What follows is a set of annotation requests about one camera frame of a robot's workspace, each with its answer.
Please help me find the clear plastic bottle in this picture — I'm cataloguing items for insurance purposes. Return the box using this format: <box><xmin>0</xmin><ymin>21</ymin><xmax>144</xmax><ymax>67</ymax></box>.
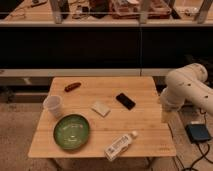
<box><xmin>104</xmin><ymin>131</ymin><xmax>138</xmax><ymax>162</ymax></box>

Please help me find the brown sausage toy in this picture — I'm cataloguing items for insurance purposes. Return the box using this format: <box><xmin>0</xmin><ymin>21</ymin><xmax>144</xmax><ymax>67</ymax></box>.
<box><xmin>64</xmin><ymin>82</ymin><xmax>81</xmax><ymax>92</ymax></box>

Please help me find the green ceramic bowl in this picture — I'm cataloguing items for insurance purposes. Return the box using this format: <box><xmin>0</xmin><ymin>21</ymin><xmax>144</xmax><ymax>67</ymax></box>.
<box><xmin>53</xmin><ymin>114</ymin><xmax>90</xmax><ymax>150</ymax></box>

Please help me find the red tray on bench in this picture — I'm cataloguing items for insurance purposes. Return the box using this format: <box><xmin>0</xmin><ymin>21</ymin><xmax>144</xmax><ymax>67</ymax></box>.
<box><xmin>110</xmin><ymin>0</ymin><xmax>172</xmax><ymax>19</ymax></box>

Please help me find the translucent plastic cup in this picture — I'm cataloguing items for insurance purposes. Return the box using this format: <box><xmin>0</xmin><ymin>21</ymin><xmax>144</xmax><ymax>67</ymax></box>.
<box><xmin>43</xmin><ymin>95</ymin><xmax>62</xmax><ymax>118</ymax></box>

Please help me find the blue-black controller box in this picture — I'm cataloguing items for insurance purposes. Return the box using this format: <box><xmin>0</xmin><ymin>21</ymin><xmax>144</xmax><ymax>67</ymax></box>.
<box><xmin>185</xmin><ymin>124</ymin><xmax>211</xmax><ymax>143</ymax></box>

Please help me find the black floor cable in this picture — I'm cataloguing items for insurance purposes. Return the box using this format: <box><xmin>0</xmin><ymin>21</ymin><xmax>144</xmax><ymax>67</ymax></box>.
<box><xmin>173</xmin><ymin>107</ymin><xmax>213</xmax><ymax>171</ymax></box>

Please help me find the small white sponge pad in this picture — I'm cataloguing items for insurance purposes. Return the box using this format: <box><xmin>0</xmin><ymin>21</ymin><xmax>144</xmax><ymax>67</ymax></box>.
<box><xmin>91</xmin><ymin>101</ymin><xmax>110</xmax><ymax>117</ymax></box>

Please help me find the wooden folding table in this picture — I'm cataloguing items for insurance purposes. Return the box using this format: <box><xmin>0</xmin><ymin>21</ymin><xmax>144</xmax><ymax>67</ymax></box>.
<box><xmin>28</xmin><ymin>76</ymin><xmax>176</xmax><ymax>159</ymax></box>

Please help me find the background shelf bench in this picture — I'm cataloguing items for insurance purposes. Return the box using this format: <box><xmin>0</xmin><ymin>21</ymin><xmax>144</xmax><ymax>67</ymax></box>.
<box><xmin>0</xmin><ymin>0</ymin><xmax>213</xmax><ymax>77</ymax></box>

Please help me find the black smartphone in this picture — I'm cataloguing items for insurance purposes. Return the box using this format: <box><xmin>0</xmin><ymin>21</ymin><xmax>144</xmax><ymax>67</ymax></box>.
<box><xmin>116</xmin><ymin>93</ymin><xmax>136</xmax><ymax>110</ymax></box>

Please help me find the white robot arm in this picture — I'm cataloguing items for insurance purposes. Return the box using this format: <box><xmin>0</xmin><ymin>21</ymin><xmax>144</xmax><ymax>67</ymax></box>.
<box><xmin>159</xmin><ymin>63</ymin><xmax>213</xmax><ymax>123</ymax></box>

